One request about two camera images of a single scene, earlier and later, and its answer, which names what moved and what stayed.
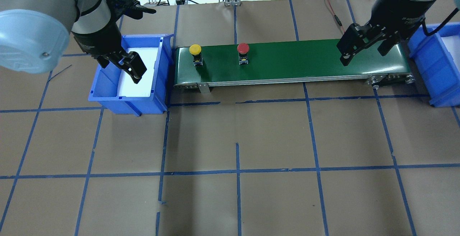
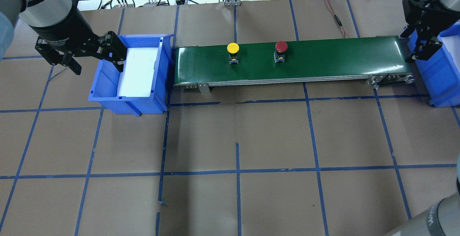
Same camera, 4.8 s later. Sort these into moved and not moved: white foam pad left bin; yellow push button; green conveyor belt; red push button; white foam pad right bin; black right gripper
Moved: yellow push button; red push button; black right gripper
Not moved: white foam pad right bin; green conveyor belt; white foam pad left bin
